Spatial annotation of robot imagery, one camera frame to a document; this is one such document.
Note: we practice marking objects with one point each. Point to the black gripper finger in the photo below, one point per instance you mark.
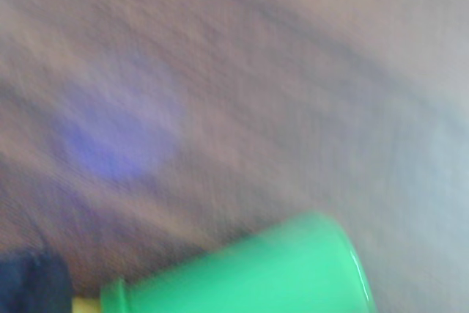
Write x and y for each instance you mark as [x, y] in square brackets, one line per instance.
[33, 283]

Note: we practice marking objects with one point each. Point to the green plastic cup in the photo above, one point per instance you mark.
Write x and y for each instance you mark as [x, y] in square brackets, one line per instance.
[238, 272]

